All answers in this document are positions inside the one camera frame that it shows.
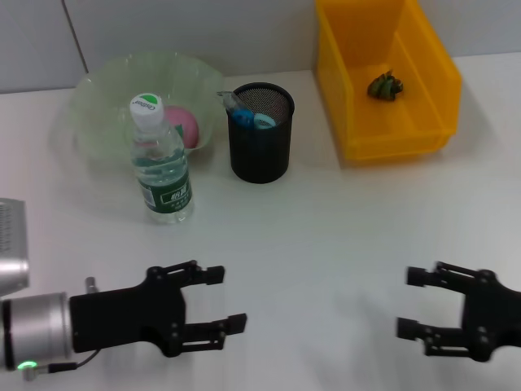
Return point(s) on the clear green-label water bottle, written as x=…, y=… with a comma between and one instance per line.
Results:
x=163, y=171

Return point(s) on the pink toy peach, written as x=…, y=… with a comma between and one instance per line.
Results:
x=187, y=122

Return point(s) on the yellow plastic bin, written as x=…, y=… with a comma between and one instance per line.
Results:
x=407, y=122

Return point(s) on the translucent green fruit plate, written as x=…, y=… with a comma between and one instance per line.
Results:
x=102, y=89

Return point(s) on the black mesh pen holder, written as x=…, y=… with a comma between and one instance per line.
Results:
x=260, y=159

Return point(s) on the blue scissors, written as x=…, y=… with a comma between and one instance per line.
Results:
x=262, y=121

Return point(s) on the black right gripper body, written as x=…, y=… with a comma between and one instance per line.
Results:
x=492, y=317

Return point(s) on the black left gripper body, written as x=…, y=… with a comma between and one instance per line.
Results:
x=130, y=317

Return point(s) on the green plastic wrapper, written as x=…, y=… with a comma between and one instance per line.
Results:
x=384, y=86

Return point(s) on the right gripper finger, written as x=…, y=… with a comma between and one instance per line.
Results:
x=443, y=277
x=439, y=340

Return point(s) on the clear plastic ruler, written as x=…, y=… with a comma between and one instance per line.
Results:
x=230, y=102

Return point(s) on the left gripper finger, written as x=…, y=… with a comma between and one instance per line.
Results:
x=191, y=275
x=211, y=330

